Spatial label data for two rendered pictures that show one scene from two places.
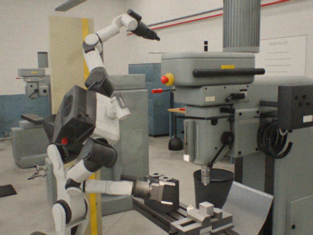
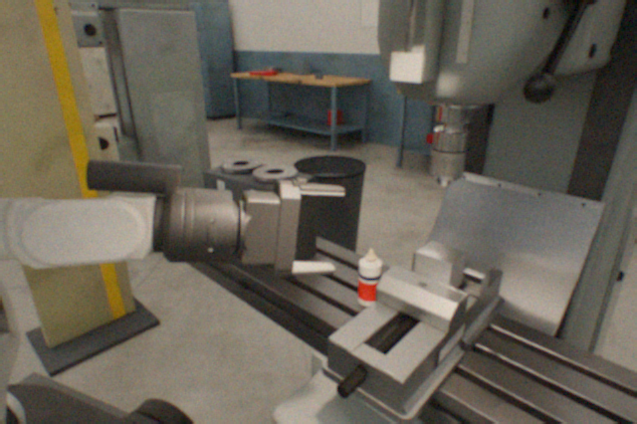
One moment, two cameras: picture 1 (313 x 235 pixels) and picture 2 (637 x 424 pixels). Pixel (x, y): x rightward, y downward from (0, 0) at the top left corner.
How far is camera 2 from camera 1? 1.34 m
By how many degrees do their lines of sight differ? 21
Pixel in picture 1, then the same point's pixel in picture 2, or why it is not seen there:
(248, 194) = (511, 202)
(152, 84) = (203, 35)
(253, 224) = (540, 285)
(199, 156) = (473, 57)
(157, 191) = (275, 229)
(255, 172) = (540, 140)
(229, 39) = not seen: outside the picture
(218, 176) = (333, 168)
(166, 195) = not seen: hidden behind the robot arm
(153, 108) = (208, 76)
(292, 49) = not seen: outside the picture
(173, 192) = (303, 213)
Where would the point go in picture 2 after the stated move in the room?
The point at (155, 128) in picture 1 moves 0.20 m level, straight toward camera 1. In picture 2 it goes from (214, 106) to (214, 108)
